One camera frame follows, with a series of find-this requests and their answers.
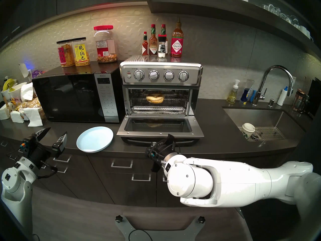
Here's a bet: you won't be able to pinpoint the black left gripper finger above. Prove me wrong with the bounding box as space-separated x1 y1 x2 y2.
35 128 51 141
51 131 67 158

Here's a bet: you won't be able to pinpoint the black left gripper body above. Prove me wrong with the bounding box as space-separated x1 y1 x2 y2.
21 134 58 166

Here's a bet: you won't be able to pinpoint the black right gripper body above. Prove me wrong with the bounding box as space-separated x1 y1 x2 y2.
145 140 176 166

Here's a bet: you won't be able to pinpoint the glass oven door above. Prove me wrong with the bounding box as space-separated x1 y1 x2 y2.
117 115 205 147

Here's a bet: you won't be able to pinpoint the light blue plate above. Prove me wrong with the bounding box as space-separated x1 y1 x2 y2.
76 126 114 153

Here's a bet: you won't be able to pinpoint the toasted bagel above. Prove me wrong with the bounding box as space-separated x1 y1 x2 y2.
146 93 165 104

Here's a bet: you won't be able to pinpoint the foil lined oven tray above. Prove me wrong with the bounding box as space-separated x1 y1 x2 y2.
129 110 190 116

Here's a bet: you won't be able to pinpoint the stainless steel toaster oven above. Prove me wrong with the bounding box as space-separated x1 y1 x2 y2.
120 55 203 116

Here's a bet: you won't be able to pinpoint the white paper napkin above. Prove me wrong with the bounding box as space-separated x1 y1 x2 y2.
23 107 43 127

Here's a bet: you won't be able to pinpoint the white container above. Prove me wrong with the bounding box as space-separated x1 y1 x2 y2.
10 110 25 123

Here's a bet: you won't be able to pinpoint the clear bag of bread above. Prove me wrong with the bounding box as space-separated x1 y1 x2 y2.
14 97 42 110

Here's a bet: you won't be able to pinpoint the white box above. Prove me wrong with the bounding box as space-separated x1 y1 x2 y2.
0 104 10 120

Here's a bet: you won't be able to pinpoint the white paper bag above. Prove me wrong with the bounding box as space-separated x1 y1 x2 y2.
20 82 34 101

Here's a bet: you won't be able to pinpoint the black silver microwave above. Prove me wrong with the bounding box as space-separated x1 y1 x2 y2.
32 62 125 124

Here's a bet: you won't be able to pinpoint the white bowl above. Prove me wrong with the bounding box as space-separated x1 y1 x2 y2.
1 82 27 100

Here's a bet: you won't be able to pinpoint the dark wood base cabinet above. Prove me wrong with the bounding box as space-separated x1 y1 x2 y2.
0 140 301 208

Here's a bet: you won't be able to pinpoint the yellow bananas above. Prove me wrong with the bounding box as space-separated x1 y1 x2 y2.
3 79 16 91

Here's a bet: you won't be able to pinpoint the yellow liquid soap dispenser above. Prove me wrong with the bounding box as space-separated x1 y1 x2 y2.
227 79 240 103

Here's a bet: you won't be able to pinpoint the red label snack jar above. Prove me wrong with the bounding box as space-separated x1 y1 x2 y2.
56 40 75 68

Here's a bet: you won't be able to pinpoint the blue dish soap bottle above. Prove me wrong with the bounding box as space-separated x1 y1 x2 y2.
240 87 251 104

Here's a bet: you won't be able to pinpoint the yellow label snack jar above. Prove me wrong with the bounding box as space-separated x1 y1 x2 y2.
72 37 90 67

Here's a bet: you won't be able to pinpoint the large orange Tabasco bottle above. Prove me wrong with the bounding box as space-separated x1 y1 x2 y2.
171 18 184 57

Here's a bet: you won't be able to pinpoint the chrome gooseneck faucet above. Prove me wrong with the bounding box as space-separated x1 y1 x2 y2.
252 65 294 106

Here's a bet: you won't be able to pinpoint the stainless steel sink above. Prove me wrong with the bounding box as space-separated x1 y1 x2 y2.
222 106 307 148

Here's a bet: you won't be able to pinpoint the brown sauce Tabasco bottle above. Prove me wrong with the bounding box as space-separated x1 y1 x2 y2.
149 24 158 56

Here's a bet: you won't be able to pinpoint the small red Tabasco bottle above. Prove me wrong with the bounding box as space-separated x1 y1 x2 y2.
142 31 149 56

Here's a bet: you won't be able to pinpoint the metal sink grid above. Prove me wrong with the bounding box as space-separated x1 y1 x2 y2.
238 127 286 142

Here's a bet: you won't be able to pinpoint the red lid clear snack jar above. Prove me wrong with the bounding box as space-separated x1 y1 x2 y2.
94 25 118 64

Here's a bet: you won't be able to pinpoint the green neck sauce bottle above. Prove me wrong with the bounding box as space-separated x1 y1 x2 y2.
161 24 168 56

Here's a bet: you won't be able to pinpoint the white bottle blue cap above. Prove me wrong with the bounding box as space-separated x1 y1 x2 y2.
277 86 288 106

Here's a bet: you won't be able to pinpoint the glass french press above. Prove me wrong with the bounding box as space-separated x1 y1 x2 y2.
292 89 309 112

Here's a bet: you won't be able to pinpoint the black countertop appliance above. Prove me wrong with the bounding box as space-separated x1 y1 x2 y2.
307 77 321 116

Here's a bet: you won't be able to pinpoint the wire oven rack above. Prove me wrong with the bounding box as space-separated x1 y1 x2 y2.
131 89 188 111

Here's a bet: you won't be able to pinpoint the black base cable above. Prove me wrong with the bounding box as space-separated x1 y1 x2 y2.
128 229 153 241

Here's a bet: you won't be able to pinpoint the grey robot base bracket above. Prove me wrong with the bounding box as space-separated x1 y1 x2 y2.
115 215 206 241

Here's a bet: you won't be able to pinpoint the dark wall shelf unit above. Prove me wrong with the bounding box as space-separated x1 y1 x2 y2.
148 0 321 59

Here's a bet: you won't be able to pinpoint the grey wall cabinet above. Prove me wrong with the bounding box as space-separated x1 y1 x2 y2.
0 0 151 46

